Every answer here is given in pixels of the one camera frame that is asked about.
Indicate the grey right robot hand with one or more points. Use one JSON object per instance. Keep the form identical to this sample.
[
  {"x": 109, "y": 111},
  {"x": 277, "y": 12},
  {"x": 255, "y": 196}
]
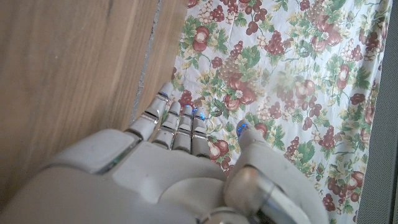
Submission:
[{"x": 130, "y": 180}]

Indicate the floral fruit print backdrop cloth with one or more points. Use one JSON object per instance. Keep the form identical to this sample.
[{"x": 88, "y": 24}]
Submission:
[{"x": 280, "y": 77}]

